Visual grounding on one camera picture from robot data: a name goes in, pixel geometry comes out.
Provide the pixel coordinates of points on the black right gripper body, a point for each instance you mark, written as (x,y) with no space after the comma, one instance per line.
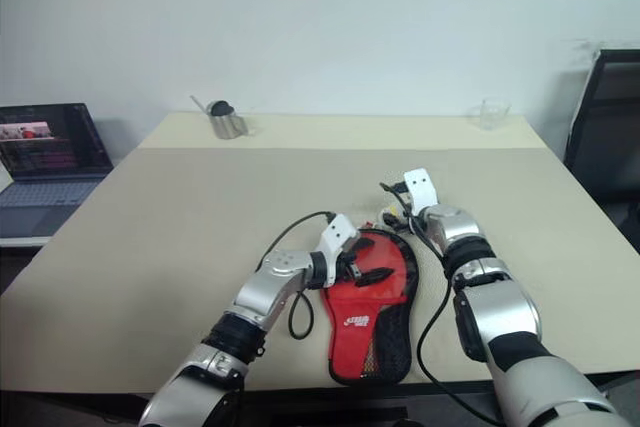
(407,217)

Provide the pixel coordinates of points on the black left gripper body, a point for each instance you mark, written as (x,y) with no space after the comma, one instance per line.
(347,267)

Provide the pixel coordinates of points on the red table tennis paddle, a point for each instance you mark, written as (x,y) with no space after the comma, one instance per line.
(385,254)

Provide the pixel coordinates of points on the black and red paddle case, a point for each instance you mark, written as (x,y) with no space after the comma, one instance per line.
(350,322)

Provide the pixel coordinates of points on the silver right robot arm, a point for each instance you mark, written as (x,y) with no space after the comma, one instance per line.
(500,307)

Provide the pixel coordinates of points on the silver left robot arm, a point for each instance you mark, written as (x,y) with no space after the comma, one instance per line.
(260,297)

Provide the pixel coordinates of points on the clear glass cup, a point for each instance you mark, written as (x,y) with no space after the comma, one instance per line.
(491,116)

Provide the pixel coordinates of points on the stainless steel pitcher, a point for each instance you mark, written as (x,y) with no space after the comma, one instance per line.
(230,126)

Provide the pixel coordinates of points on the black object in pitcher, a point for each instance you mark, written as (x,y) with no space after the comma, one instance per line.
(221,108)

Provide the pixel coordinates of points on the black office chair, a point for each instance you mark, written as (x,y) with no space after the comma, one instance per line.
(607,147)

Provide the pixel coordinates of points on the open laptop computer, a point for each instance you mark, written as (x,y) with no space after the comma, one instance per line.
(45,147)

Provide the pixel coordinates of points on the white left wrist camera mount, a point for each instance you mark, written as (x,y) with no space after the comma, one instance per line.
(337,232)

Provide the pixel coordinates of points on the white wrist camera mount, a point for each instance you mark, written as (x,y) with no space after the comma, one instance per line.
(422,187)
(337,232)

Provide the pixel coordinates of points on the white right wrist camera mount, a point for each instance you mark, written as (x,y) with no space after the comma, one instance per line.
(422,187)

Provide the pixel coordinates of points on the black table frame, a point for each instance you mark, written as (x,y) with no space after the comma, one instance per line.
(300,407)

